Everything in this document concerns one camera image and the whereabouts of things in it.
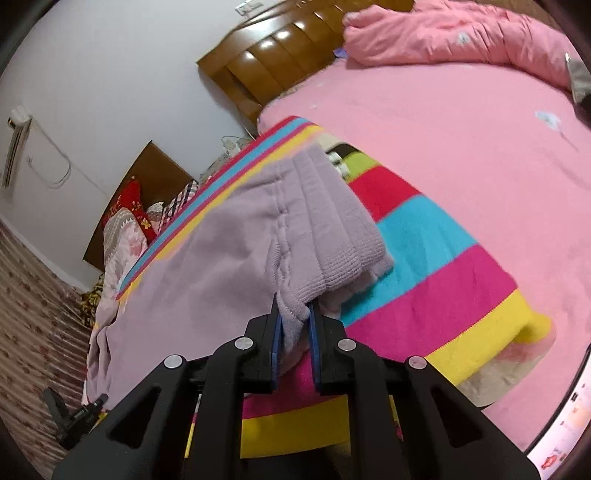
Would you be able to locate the white power strip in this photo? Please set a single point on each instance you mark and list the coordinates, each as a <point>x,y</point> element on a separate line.
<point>231,145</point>

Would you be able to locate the pink bed sheet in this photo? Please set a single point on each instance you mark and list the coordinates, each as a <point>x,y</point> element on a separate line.
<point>461,152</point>

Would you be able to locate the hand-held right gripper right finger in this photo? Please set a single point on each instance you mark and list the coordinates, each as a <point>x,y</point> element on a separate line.
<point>315,344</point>

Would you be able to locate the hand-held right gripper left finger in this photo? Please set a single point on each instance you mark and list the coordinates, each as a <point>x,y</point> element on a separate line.
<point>275,344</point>

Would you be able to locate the rainbow striped blanket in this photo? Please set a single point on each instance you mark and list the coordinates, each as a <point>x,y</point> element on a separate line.
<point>415,286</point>

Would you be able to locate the brown floral curtain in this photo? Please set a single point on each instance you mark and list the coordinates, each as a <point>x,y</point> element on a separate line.
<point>32,323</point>

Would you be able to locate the white wall outlet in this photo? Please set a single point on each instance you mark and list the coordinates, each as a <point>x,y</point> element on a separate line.
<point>246,6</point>

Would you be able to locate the red patterned pillow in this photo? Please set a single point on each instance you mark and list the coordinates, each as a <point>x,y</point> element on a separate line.
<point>131,198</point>

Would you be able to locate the pink quilt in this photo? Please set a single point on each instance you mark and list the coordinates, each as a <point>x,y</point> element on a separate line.
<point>438,32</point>

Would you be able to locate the nightstand with patterned cover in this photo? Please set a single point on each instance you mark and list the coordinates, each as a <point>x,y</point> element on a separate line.
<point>216,167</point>

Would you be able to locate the pink floral pillow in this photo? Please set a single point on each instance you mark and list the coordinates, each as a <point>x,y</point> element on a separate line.
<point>122,244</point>

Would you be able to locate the small flat wooden headboard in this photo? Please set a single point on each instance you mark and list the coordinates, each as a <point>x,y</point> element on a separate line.
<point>157,166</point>

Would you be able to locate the large glossy wooden headboard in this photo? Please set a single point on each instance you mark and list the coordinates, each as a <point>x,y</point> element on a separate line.
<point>277,60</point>

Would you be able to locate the white air conditioner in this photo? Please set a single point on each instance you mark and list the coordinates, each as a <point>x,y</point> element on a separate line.
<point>16,147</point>

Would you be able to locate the plaid cloth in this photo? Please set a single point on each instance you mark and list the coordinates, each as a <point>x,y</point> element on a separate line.
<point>180,201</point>

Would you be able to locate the small purple cloth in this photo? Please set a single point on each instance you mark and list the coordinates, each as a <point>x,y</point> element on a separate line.
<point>340,52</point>

